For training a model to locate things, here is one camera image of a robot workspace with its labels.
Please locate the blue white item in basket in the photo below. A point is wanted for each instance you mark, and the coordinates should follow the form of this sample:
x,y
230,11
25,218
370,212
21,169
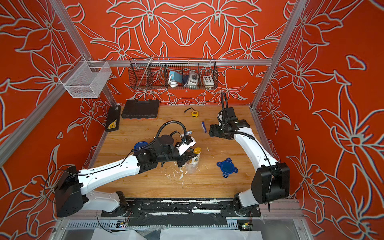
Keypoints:
x,y
175,79

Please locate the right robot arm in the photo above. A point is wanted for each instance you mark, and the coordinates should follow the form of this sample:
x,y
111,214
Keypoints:
x,y
271,181

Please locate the clear plastic container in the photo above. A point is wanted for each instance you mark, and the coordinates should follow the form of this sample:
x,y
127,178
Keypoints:
x,y
192,165

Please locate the grey device in basket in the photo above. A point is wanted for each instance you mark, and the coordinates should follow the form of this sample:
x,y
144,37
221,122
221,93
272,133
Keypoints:
x,y
192,80

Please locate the black wire wall basket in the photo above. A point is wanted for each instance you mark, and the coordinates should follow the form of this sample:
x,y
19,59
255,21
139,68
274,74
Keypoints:
x,y
155,76

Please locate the aluminium frame post left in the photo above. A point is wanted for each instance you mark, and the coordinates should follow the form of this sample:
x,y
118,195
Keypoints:
x,y
85,55

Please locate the black tool case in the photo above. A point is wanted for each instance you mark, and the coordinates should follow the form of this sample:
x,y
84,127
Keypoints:
x,y
135,109

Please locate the white bottle yellow cap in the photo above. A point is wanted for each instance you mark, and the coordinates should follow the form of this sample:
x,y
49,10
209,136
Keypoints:
x,y
196,156

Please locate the aluminium frame post right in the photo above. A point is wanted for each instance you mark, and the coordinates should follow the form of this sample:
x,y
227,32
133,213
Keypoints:
x,y
289,28

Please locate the blue lid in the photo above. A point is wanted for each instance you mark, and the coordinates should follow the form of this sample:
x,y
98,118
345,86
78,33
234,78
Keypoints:
x,y
140,145
227,167

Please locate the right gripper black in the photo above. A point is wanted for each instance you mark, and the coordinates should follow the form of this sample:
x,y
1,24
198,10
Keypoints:
x,y
214,131

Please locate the aluminium crossbar back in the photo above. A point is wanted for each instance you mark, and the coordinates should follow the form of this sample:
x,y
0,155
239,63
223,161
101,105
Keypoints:
x,y
219,63

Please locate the black box yellow label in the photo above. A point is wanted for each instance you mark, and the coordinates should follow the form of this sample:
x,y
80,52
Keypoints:
x,y
113,119

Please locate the white button box in basket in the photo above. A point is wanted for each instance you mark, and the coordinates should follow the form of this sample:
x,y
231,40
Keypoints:
x,y
208,82

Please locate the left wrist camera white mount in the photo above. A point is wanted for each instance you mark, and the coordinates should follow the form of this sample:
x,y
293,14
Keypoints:
x,y
187,143

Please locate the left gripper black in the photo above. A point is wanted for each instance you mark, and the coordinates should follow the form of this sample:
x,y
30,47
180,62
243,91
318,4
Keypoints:
x,y
185,157

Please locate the white wire basket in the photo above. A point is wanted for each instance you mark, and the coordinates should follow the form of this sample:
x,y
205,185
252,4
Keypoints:
x,y
86,82

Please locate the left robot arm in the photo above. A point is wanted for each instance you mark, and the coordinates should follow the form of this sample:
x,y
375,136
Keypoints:
x,y
76,190

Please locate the yellow tape measure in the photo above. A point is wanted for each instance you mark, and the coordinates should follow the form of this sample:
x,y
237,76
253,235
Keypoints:
x,y
194,113

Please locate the aluminium frame post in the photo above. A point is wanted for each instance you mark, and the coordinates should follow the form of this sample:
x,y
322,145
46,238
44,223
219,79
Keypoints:
x,y
85,55
289,28

